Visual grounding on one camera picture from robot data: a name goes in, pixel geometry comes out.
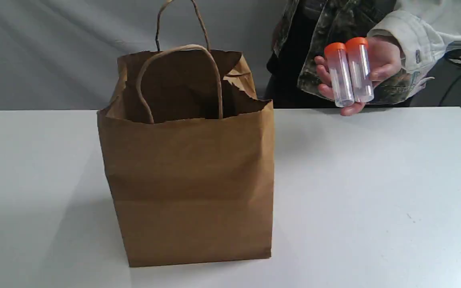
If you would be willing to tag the person's left forearm white sleeve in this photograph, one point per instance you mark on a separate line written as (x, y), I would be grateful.
(423, 29)

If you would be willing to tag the brown paper bag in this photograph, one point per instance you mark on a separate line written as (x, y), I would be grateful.
(188, 152)

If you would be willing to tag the person's left hand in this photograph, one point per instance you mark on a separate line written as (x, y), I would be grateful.
(384, 57)

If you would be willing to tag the orange-capped clear tube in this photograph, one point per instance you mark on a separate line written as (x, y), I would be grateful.
(337, 62)
(359, 66)

